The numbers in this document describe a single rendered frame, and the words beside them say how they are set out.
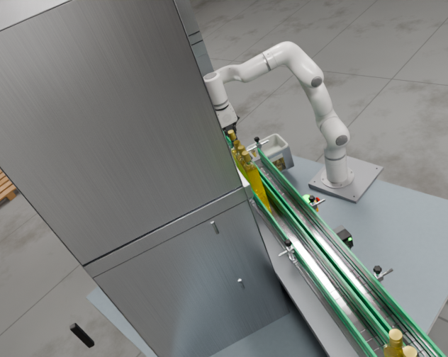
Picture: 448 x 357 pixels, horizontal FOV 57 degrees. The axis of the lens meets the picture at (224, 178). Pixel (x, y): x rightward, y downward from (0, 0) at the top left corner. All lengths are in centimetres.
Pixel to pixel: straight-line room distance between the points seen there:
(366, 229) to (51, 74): 170
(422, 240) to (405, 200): 28
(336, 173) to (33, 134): 171
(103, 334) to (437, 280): 234
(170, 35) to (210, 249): 79
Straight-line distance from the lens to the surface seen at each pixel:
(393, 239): 224
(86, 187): 129
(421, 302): 204
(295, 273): 179
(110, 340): 336
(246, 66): 195
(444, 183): 361
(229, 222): 150
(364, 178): 253
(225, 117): 203
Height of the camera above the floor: 248
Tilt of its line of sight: 38 degrees down
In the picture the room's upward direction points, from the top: 22 degrees counter-clockwise
